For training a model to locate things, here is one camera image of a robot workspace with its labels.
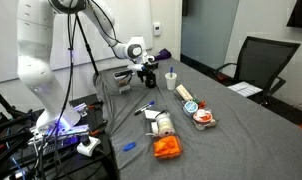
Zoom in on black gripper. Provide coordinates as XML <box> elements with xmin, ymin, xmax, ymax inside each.
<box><xmin>136</xmin><ymin>61</ymin><xmax>159</xmax><ymax>84</ymax></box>

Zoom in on black cup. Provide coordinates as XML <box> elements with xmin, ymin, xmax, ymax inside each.
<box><xmin>144</xmin><ymin>71</ymin><xmax>158</xmax><ymax>89</ymax></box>

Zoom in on white paper cup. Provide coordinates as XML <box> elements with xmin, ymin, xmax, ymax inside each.
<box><xmin>164</xmin><ymin>72</ymin><xmax>178</xmax><ymax>91</ymax></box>

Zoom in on wooden block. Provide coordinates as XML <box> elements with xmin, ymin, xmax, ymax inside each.
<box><xmin>116</xmin><ymin>77</ymin><xmax>130</xmax><ymax>89</ymax></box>

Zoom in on black flashlight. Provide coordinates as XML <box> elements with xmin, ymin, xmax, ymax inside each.
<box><xmin>113</xmin><ymin>69</ymin><xmax>135</xmax><ymax>78</ymax></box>

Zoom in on small clear plastic tray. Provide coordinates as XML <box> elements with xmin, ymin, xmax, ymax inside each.
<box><xmin>112</xmin><ymin>69</ymin><xmax>134</xmax><ymax>94</ymax></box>

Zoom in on white marker blue cap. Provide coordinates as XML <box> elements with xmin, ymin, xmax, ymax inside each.
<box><xmin>133</xmin><ymin>100</ymin><xmax>156</xmax><ymax>117</ymax></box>

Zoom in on purple folded umbrella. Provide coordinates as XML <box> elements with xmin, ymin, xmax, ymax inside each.
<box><xmin>154</xmin><ymin>48</ymin><xmax>173</xmax><ymax>62</ymax></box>

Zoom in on narrow white tape roll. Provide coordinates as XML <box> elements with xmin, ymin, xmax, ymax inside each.
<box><xmin>156</xmin><ymin>112</ymin><xmax>173</xmax><ymax>124</ymax></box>
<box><xmin>156</xmin><ymin>117</ymin><xmax>175</xmax><ymax>128</ymax></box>

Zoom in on teal ribbon spool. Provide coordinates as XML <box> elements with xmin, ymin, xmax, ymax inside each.
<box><xmin>183</xmin><ymin>100</ymin><xmax>199</xmax><ymax>114</ymax></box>

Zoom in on black tripod leg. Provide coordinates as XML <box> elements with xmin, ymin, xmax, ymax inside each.
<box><xmin>74</xmin><ymin>13</ymin><xmax>100</xmax><ymax>78</ymax></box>

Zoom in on small blue oval object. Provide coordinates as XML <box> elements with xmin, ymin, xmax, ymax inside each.
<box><xmin>122</xmin><ymin>141</ymin><xmax>137</xmax><ymax>152</ymax></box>

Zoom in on orange cloth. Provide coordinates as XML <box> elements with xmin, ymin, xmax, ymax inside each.
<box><xmin>153</xmin><ymin>134</ymin><xmax>183</xmax><ymax>158</ymax></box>

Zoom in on colourful snack packets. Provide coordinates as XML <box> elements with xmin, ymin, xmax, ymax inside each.
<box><xmin>173</xmin><ymin>84</ymin><xmax>219</xmax><ymax>132</ymax></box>

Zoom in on white control box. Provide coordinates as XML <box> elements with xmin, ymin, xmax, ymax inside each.
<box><xmin>76</xmin><ymin>134</ymin><xmax>102</xmax><ymax>158</ymax></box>

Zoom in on white printed paper sheet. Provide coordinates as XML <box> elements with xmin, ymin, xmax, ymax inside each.
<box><xmin>226</xmin><ymin>81</ymin><xmax>264</xmax><ymax>98</ymax></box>

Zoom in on grey table cloth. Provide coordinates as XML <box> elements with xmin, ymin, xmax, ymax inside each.
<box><xmin>95</xmin><ymin>57</ymin><xmax>302</xmax><ymax>180</ymax></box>

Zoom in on black mesh office chair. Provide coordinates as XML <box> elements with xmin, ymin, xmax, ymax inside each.
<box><xmin>213</xmin><ymin>35</ymin><xmax>302</xmax><ymax>108</ymax></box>

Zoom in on black robot mounting stand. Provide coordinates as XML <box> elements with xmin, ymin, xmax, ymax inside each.
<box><xmin>0</xmin><ymin>83</ymin><xmax>120</xmax><ymax>180</ymax></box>

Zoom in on white wall thermostat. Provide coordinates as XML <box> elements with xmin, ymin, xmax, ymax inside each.
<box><xmin>152</xmin><ymin>21</ymin><xmax>162</xmax><ymax>37</ymax></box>

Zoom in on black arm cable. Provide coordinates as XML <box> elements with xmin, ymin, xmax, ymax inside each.
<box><xmin>89</xmin><ymin>0</ymin><xmax>124</xmax><ymax>48</ymax></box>

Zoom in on black hanging cable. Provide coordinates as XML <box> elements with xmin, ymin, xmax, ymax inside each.
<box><xmin>34</xmin><ymin>0</ymin><xmax>79</xmax><ymax>180</ymax></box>

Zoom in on black wall television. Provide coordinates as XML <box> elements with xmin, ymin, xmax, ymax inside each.
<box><xmin>286</xmin><ymin>0</ymin><xmax>302</xmax><ymax>29</ymax></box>

